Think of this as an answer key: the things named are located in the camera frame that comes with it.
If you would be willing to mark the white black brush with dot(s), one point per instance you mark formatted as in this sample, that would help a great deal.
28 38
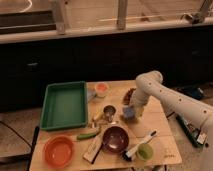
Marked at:
128 155

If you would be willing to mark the small green cup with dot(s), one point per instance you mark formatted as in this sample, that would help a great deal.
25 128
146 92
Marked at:
145 152

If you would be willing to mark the orange plastic bowl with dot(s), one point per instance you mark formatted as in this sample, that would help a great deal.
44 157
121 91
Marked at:
58 152

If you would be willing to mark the dark purple bowl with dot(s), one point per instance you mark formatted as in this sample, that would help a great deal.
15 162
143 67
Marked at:
115 139

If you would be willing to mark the dark object on floor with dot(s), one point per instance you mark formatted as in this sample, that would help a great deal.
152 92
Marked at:
193 92

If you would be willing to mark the green plastic tray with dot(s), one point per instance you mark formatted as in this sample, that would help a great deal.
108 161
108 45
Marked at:
64 106

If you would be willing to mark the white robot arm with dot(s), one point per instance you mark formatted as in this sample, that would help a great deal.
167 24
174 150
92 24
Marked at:
198 113

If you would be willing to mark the metal cup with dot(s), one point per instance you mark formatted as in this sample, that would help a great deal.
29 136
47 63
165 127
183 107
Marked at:
109 112

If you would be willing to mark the yellow banana toy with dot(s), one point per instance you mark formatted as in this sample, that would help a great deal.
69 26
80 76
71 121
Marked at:
97 117

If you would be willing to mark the beige box with black stick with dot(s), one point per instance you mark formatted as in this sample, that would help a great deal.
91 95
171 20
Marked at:
93 149

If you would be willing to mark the green bin with items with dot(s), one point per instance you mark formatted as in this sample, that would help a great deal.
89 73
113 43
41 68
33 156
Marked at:
192 133

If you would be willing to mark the brown grape bunch toy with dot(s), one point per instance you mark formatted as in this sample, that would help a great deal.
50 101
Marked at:
127 96

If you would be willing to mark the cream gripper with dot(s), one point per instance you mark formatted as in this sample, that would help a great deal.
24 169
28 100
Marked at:
138 111

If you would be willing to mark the blue sponge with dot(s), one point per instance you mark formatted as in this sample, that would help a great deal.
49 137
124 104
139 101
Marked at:
128 112

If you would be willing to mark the green cucumber toy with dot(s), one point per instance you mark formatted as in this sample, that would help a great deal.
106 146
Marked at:
87 135

